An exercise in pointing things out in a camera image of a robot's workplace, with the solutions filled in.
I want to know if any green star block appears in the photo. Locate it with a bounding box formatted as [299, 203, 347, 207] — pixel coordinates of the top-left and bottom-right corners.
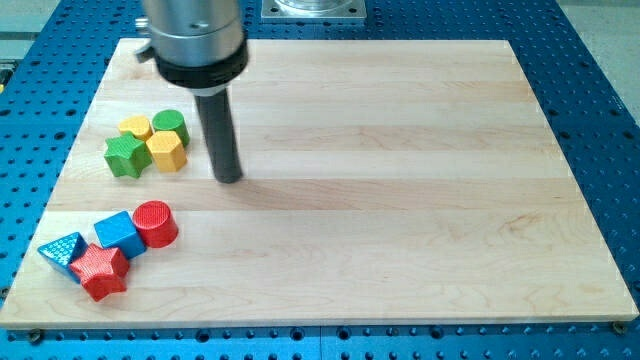
[104, 132, 152, 178]

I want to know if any blue perforated table plate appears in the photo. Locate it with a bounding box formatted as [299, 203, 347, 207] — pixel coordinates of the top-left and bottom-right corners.
[1, 0, 639, 359]

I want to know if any yellow hexagon block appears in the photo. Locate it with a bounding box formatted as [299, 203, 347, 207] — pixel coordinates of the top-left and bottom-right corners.
[146, 131, 187, 172]

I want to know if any blue triangle block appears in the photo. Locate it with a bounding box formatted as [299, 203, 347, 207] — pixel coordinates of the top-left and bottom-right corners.
[37, 232, 88, 284]

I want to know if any right board clamp screw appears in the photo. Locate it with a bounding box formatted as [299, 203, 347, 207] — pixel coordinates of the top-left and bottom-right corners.
[611, 321, 627, 336]

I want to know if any red star block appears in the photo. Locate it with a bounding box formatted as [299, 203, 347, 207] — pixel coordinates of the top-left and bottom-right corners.
[70, 244, 130, 302]

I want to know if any yellow heart block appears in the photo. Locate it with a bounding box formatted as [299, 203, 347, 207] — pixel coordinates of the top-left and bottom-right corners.
[117, 115, 153, 142]

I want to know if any blue cube block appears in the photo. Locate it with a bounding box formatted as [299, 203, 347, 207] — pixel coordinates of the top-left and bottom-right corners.
[94, 211, 146, 259]

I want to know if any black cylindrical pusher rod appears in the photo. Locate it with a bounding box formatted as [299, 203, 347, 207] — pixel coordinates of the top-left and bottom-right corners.
[195, 90, 243, 184]

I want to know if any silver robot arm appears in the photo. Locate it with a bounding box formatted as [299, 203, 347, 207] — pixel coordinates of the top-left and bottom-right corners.
[135, 0, 249, 184]

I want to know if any wooden board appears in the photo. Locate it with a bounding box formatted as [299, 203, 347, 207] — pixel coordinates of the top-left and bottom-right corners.
[1, 39, 638, 329]

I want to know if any board clamp screw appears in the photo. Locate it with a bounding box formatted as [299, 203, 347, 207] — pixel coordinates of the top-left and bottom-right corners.
[26, 329, 44, 345]
[611, 321, 627, 336]

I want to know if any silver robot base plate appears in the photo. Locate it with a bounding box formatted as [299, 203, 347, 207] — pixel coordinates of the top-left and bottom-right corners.
[261, 0, 367, 20]

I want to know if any left board clamp screw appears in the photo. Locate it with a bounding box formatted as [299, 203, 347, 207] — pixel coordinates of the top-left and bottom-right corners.
[26, 329, 44, 345]

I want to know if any green cylinder block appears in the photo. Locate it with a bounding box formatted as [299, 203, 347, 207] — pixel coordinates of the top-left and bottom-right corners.
[152, 109, 191, 146]

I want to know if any red cylinder block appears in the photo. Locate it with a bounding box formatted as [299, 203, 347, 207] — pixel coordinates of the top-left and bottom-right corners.
[132, 200, 179, 248]

